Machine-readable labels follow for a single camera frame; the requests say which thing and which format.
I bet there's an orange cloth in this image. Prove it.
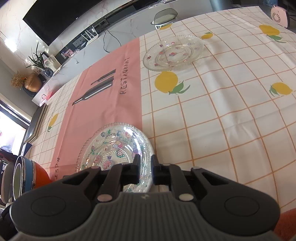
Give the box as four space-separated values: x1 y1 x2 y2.
275 207 296 241

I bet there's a pink placemat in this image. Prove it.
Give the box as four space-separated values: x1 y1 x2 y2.
50 37 142 181

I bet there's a pink fan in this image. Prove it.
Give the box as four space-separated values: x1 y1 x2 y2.
270 5 290 28

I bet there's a gold vase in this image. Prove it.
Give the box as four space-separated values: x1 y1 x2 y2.
24 73 42 92

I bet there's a green potted plant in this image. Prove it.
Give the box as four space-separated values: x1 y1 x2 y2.
25 42 55 77

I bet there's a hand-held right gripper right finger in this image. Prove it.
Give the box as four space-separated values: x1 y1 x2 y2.
150 155 233 202

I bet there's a dried flower bunch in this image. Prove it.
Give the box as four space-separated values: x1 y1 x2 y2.
11 71 26 88

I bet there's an orange steel bowl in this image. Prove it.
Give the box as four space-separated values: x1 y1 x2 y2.
30 161 53 189

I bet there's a black cable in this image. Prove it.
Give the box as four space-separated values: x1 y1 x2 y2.
103 30 123 53

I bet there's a lemon print checked tablecloth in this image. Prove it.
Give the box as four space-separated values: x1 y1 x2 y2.
23 7 296 211

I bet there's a large clear glass plate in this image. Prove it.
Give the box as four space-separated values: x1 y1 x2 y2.
76 123 155 194

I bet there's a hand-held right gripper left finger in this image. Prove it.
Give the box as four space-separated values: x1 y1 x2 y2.
61 153 142 202

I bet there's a small clear glass plate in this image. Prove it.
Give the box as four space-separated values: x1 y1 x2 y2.
142 35 204 72

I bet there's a black television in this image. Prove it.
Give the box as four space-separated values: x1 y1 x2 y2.
23 0 137 46

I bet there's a grey seat white stool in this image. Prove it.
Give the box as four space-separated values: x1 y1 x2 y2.
151 8 178 29

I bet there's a blue steel bowl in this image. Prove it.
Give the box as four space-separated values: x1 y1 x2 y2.
13 156 35 202

